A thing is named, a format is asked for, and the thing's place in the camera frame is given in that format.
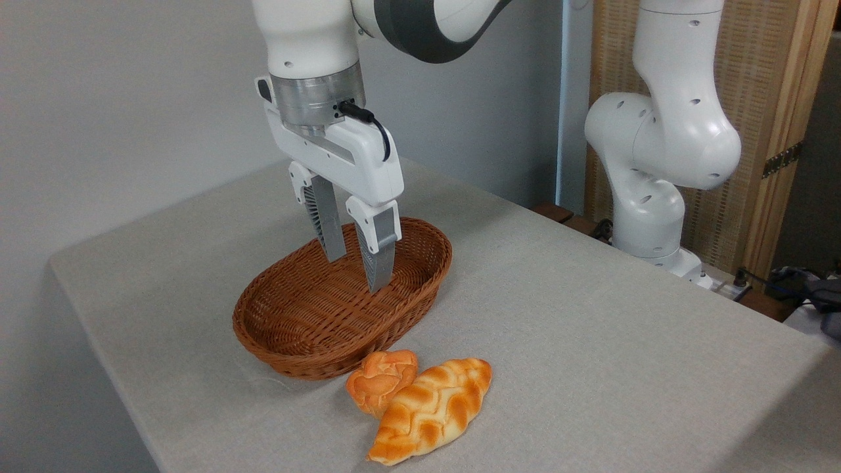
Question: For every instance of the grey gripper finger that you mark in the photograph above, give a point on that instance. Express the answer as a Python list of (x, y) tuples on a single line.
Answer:
[(326, 223), (378, 249)]

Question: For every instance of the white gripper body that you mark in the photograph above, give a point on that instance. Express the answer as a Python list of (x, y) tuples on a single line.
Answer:
[(341, 157)]

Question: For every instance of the long braided bread loaf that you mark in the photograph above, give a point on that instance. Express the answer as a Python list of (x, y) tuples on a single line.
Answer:
[(433, 407)]

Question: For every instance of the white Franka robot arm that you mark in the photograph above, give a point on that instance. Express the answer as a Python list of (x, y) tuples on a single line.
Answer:
[(309, 39)]

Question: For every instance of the brown wicker oval basket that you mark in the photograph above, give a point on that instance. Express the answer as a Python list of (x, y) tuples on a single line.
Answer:
[(309, 328)]

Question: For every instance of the round golden bread bun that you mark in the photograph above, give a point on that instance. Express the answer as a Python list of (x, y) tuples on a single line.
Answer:
[(374, 387)]

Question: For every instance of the small black base knob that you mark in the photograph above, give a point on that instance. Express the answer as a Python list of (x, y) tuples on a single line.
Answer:
[(602, 230)]

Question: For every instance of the grey tablecloth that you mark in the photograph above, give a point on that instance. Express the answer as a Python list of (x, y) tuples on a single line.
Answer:
[(591, 361)]

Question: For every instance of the dark metal screen hinge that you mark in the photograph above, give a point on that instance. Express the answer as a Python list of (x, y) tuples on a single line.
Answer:
[(782, 159)]

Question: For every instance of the wooden rattan folding screen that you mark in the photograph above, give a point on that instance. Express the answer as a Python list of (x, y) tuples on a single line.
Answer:
[(755, 79)]

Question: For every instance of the dark grey fabric bundle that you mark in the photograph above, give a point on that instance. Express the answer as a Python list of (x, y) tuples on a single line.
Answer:
[(818, 292)]

